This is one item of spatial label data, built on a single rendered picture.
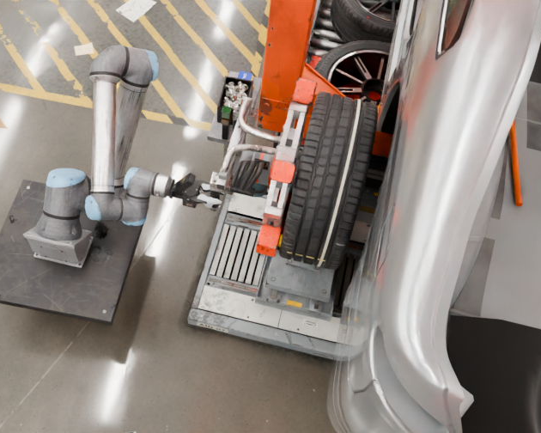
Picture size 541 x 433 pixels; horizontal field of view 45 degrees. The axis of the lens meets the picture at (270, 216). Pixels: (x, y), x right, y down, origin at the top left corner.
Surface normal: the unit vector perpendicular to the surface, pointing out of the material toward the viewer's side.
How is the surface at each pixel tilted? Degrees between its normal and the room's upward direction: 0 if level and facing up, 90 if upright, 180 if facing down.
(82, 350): 0
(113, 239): 0
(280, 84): 90
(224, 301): 0
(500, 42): 27
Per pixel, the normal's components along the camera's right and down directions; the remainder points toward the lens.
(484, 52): -0.50, -0.40
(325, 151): 0.02, -0.23
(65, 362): 0.08, -0.50
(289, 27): -0.22, 0.83
